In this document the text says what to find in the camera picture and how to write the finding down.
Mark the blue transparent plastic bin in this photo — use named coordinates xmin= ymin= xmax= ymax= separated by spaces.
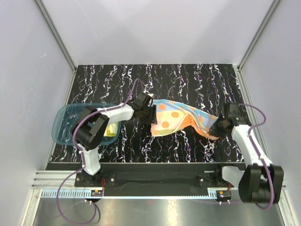
xmin=52 ymin=103 xmax=121 ymax=145

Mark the grey slotted cable duct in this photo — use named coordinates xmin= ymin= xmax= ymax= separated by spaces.
xmin=41 ymin=189 xmax=217 ymax=200

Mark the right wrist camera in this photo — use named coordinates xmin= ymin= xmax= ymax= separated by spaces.
xmin=223 ymin=103 xmax=251 ymax=126

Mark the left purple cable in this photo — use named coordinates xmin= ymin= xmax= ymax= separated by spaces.
xmin=56 ymin=79 xmax=145 ymax=224

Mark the black marble pattern mat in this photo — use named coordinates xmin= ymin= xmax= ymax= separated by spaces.
xmin=47 ymin=64 xmax=262 ymax=163

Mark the orange blue dotted towel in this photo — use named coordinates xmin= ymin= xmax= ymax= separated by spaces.
xmin=151 ymin=99 xmax=219 ymax=140

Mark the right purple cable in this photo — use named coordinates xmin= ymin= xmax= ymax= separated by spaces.
xmin=217 ymin=103 xmax=275 ymax=210

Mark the purple cable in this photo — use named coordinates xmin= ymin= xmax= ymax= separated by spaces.
xmin=217 ymin=103 xmax=275 ymax=210
xmin=56 ymin=79 xmax=145 ymax=224

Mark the yellow white patterned towel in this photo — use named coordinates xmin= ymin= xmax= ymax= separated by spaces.
xmin=104 ymin=123 xmax=119 ymax=137

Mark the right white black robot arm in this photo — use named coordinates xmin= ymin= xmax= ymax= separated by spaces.
xmin=209 ymin=116 xmax=284 ymax=210

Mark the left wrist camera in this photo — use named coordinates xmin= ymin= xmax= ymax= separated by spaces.
xmin=130 ymin=92 xmax=153 ymax=110

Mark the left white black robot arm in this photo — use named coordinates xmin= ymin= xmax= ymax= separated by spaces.
xmin=72 ymin=104 xmax=157 ymax=186

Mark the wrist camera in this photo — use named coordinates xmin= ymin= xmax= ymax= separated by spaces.
xmin=130 ymin=92 xmax=153 ymax=110
xmin=223 ymin=103 xmax=251 ymax=126

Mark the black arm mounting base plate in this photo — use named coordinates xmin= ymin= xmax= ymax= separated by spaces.
xmin=75 ymin=162 xmax=246 ymax=188

